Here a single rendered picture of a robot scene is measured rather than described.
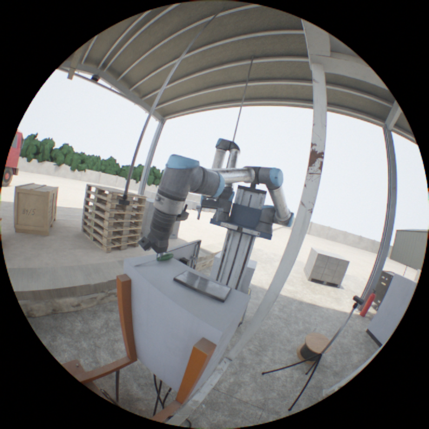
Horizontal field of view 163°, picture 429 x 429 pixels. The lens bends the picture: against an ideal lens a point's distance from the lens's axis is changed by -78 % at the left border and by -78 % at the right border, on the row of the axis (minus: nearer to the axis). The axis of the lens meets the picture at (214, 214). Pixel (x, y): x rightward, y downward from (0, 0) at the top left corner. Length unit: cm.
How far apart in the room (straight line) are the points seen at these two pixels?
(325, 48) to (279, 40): 296
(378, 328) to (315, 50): 357
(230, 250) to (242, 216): 43
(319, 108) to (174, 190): 74
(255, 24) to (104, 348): 522
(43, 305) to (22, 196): 191
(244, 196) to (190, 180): 138
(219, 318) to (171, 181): 36
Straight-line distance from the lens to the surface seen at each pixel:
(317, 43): 99
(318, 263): 483
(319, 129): 77
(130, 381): 160
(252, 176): 96
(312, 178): 70
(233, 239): 178
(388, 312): 334
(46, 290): 196
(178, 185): 40
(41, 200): 320
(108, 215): 252
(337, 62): 106
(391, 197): 421
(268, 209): 149
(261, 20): 384
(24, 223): 341
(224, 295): 45
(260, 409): 171
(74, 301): 205
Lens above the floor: 150
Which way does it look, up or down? 4 degrees down
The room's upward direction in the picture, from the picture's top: 13 degrees clockwise
